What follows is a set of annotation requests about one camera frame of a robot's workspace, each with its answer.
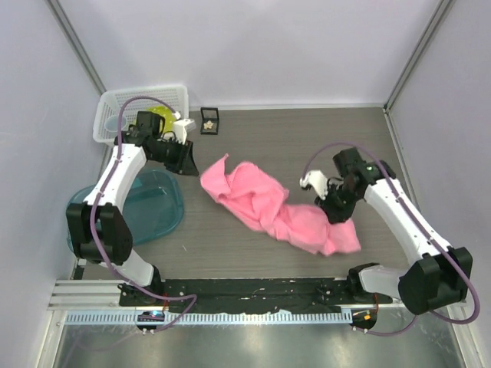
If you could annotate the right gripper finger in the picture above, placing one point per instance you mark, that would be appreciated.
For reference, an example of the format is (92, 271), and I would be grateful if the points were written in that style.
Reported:
(337, 215)
(321, 203)

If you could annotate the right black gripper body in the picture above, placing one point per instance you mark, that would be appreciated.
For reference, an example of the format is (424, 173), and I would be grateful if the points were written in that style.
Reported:
(338, 196)

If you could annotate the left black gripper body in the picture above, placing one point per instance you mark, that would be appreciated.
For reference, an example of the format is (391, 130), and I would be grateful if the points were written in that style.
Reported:
(173, 154)

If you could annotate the pink t-shirt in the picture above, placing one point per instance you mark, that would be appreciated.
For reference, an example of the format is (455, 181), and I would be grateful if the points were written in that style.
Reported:
(259, 201)

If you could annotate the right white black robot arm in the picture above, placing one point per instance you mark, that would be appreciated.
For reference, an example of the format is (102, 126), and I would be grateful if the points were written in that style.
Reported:
(438, 274)

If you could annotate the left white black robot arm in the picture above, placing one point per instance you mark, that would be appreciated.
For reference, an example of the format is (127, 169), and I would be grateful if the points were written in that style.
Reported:
(99, 234)

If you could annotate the cream flower brooch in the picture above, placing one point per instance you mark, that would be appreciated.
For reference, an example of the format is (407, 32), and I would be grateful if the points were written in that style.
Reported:
(208, 125)

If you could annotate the black brooch box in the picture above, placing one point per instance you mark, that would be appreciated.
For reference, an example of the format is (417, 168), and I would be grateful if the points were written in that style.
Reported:
(210, 113)

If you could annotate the yellow-green dotted plate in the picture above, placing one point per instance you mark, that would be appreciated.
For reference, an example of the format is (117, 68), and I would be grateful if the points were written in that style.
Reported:
(165, 113)

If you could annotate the teal transparent plastic bin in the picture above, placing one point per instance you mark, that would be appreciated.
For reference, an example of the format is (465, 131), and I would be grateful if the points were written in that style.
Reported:
(154, 207)

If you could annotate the white plastic basket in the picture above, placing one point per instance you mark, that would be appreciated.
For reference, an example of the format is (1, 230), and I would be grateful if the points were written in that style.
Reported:
(176, 95)

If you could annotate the light blue mug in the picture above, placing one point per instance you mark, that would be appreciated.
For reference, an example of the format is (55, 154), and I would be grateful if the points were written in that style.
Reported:
(111, 124)

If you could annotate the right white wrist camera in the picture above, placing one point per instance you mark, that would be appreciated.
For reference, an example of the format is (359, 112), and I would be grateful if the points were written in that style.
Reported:
(315, 180)

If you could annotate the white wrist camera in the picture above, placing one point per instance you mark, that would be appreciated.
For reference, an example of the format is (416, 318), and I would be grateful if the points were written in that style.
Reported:
(182, 127)
(315, 180)

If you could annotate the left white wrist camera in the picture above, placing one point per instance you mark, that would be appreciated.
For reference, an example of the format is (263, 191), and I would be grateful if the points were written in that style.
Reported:
(182, 127)

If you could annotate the white slotted cable duct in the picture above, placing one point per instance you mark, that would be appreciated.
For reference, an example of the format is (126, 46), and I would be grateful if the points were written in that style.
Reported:
(151, 317)

